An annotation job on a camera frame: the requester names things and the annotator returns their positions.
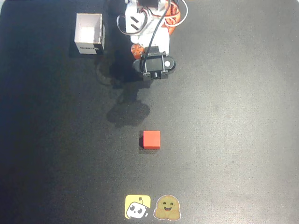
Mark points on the white and orange robot arm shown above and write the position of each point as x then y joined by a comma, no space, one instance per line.
132,14

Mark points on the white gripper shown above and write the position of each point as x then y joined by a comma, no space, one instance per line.
138,52

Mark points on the smiling hugging face sticker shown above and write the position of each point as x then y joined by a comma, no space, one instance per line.
167,207

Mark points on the white open cardboard box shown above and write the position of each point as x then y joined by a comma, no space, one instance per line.
90,32

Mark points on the yellow robot sticker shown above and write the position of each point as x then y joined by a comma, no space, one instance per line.
137,207

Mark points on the black mat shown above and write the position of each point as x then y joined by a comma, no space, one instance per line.
222,116

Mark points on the black gripper-mounted camera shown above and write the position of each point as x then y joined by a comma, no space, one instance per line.
154,63

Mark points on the red cube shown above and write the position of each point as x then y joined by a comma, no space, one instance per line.
151,139

